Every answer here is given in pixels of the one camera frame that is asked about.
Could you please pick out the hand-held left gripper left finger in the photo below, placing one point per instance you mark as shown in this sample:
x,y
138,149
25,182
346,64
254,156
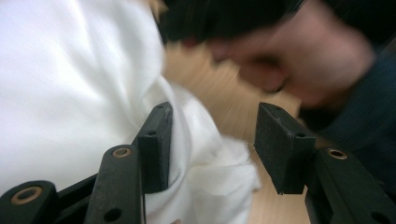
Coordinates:
x,y
155,155

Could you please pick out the white tiered skirt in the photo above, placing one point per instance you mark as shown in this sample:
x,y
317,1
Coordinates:
x,y
71,84

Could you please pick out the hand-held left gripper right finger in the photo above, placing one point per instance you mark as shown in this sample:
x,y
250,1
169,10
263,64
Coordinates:
x,y
281,149

